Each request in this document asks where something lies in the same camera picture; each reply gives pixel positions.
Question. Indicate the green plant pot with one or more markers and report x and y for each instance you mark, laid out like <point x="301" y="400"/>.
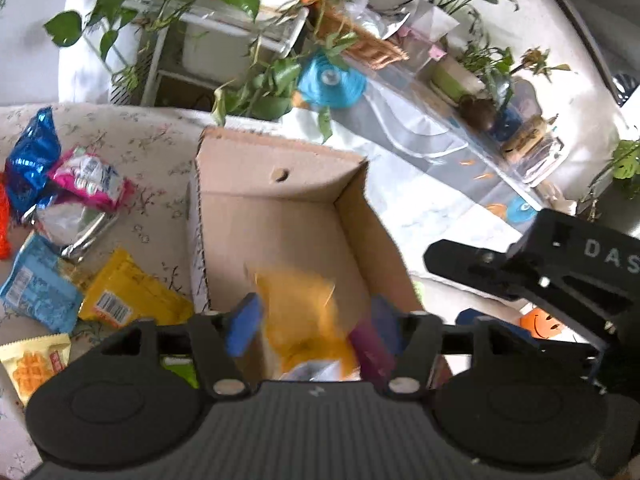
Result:
<point x="452" y="80"/>

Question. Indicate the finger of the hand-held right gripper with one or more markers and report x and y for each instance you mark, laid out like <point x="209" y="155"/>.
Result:
<point x="465" y="265"/>
<point x="480" y="316"/>

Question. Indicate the brown round pot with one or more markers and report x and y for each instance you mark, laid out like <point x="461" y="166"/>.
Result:
<point x="477" y="112"/>

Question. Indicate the glass jar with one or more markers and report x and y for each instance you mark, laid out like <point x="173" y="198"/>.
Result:
<point x="535" y="150"/>

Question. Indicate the blue round ornament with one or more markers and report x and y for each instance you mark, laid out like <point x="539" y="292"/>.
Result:
<point x="330" y="80"/>

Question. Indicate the red snack packet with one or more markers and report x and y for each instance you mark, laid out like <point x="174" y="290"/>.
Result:
<point x="3" y="215"/>

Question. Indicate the white metal rack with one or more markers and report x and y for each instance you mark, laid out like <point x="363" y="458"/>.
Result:
<point x="215" y="17"/>

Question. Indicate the wicker basket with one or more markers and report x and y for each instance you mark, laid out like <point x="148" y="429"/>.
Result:
<point x="370" y="50"/>

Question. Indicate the dark framed screen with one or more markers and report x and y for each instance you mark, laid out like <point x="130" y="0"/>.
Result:
<point x="600" y="20"/>

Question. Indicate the green snack packet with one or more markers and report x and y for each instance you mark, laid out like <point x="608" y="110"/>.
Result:
<point x="177" y="367"/>

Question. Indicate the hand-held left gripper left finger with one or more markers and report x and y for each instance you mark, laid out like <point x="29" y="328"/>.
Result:
<point x="244" y="327"/>

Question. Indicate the purple snack packet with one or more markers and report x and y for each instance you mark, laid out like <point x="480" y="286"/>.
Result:
<point x="372" y="360"/>

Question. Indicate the plain yellow snack packet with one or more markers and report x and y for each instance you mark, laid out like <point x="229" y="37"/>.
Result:
<point x="305" y="320"/>

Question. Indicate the blue foil snack packet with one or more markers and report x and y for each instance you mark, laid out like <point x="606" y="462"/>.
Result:
<point x="30" y="160"/>

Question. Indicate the waffle print snack packet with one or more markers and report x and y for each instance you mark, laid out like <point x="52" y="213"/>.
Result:
<point x="32" y="367"/>

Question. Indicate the blue vase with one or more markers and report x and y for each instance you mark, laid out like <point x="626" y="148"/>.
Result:
<point x="505" y="125"/>

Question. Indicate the clear acrylic table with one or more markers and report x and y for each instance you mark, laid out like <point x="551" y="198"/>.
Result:
<point x="415" y="125"/>

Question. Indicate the cardboard box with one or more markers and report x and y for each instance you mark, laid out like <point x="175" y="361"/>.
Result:
<point x="280" y="220"/>

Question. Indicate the green leafy plant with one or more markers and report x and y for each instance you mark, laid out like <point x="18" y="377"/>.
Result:
<point x="625" y="165"/>

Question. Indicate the yellow barcode snack packet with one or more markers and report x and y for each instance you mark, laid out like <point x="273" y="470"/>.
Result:
<point x="130" y="295"/>

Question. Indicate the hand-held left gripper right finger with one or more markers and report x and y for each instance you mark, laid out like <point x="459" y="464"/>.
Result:
<point x="385" y="322"/>

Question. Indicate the pink snack packet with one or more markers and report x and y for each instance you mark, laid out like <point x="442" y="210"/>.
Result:
<point x="90" y="180"/>

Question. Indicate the light blue snack packet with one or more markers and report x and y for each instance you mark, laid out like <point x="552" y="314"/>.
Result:
<point x="37" y="285"/>

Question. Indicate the grey square pot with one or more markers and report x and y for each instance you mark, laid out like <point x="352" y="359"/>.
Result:
<point x="435" y="20"/>

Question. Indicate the orange smiley pumpkin bucket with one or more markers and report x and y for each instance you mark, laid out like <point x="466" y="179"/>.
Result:
<point x="540" y="322"/>

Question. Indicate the floral tablecloth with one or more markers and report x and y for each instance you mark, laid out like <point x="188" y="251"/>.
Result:
<point x="150" y="150"/>

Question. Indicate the small leafy plant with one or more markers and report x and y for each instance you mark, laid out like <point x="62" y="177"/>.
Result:
<point x="495" y="62"/>

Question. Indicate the clear plastic bag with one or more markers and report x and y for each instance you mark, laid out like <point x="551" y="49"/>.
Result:
<point x="372" y="20"/>

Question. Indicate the silver clear snack packet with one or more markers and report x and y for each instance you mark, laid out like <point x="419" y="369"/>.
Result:
<point x="70" y="225"/>

